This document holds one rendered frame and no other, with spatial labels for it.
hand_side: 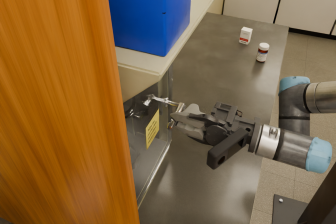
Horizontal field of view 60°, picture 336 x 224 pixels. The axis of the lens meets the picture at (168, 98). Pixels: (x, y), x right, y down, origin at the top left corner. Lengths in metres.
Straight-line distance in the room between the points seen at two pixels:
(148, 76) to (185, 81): 0.90
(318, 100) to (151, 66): 0.48
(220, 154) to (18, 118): 0.40
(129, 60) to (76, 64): 0.11
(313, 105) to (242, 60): 0.71
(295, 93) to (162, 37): 0.49
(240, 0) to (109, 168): 3.39
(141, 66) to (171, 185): 0.60
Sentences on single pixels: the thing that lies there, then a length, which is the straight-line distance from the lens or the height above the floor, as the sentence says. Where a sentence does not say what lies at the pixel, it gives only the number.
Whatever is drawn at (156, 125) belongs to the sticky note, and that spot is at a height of 1.18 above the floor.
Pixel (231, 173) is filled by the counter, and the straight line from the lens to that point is 0.96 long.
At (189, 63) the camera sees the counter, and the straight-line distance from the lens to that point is 1.37.
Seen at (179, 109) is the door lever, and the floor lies 1.21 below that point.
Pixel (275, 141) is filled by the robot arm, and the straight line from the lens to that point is 0.68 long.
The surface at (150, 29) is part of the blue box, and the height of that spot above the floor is 1.55.
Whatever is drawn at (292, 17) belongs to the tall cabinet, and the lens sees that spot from 3.70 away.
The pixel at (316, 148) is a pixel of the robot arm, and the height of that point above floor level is 1.23.
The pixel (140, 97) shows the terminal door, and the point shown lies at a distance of 0.59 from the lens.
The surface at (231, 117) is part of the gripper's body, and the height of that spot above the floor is 1.23.
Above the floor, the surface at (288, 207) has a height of 0.02.
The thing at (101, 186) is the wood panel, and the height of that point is 1.34.
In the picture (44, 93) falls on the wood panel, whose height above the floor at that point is 1.51.
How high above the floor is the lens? 1.72
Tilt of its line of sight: 42 degrees down
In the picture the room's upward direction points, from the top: straight up
